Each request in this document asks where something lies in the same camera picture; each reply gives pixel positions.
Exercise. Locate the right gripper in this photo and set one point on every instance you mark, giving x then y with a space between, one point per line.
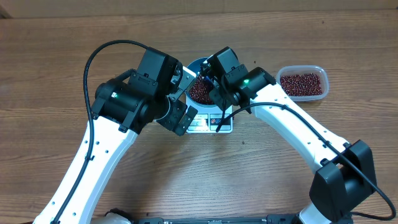
217 98

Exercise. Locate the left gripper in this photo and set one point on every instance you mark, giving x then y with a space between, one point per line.
178 109

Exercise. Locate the blue plastic scoop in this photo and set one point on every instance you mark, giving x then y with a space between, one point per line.
209 79

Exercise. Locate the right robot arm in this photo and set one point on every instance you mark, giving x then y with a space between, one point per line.
344 174

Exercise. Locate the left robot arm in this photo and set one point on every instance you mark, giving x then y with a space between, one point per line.
123 106

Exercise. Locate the white digital kitchen scale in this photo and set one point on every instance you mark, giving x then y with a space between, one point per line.
207 119

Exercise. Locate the red beans in bowl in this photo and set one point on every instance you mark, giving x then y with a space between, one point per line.
200 91

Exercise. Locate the teal bowl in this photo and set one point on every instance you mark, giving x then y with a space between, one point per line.
195 66

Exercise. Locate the clear plastic container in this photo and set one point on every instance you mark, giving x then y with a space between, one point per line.
301 69

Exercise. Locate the red beans in container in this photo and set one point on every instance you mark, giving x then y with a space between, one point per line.
308 84

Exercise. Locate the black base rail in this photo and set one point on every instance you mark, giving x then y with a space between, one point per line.
269 219

